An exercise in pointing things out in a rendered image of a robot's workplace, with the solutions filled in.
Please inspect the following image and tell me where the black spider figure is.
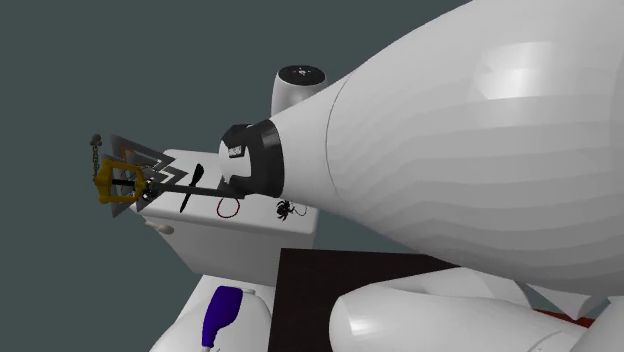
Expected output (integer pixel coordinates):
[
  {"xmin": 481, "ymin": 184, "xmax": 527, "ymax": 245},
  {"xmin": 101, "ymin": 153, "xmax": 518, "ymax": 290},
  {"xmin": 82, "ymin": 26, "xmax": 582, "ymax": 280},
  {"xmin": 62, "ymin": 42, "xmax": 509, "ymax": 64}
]
[{"xmin": 275, "ymin": 198, "xmax": 309, "ymax": 222}]

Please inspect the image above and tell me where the white toilet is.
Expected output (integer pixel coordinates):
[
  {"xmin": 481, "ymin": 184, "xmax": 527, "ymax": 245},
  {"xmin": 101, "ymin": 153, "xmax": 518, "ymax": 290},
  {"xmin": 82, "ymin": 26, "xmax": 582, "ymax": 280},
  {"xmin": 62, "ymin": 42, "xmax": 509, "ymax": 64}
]
[{"xmin": 130, "ymin": 148, "xmax": 321, "ymax": 352}]

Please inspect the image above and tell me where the black feather-shaped thing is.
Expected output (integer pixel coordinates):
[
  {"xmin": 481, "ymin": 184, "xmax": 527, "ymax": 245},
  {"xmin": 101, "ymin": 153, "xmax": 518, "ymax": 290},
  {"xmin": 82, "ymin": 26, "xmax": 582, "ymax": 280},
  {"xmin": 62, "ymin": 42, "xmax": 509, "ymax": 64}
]
[{"xmin": 179, "ymin": 163, "xmax": 205, "ymax": 214}]

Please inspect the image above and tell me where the dark robot stand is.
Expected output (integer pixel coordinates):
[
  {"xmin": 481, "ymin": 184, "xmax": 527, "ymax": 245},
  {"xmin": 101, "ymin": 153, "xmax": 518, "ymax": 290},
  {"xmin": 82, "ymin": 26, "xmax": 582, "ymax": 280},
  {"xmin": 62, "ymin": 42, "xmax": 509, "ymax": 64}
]
[{"xmin": 266, "ymin": 247, "xmax": 462, "ymax": 352}]

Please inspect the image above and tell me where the grey zigzag triangular ornament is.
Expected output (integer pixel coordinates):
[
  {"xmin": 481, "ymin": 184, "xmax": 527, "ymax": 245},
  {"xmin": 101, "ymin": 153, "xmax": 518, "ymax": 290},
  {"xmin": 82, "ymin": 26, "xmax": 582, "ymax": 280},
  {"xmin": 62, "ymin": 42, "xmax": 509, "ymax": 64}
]
[{"xmin": 108, "ymin": 133, "xmax": 189, "ymax": 219}]

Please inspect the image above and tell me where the blue bottle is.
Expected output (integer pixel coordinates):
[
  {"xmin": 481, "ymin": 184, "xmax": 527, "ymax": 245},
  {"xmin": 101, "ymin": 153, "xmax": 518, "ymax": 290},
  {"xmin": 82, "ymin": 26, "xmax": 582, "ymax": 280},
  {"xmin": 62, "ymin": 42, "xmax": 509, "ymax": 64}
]
[{"xmin": 201, "ymin": 285, "xmax": 244, "ymax": 350}]

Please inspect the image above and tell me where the gold-hilted key sword toy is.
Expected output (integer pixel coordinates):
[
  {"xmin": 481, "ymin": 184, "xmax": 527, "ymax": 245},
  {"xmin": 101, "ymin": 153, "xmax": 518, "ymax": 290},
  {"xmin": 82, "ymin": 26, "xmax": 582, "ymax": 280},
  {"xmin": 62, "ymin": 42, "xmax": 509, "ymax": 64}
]
[{"xmin": 89, "ymin": 133, "xmax": 246, "ymax": 205}]

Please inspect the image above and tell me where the red ring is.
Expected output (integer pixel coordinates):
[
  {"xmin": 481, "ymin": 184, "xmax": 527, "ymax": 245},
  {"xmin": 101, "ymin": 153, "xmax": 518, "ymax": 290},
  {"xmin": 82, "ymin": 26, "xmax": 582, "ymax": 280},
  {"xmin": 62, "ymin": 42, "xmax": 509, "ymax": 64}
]
[{"xmin": 216, "ymin": 196, "xmax": 242, "ymax": 220}]

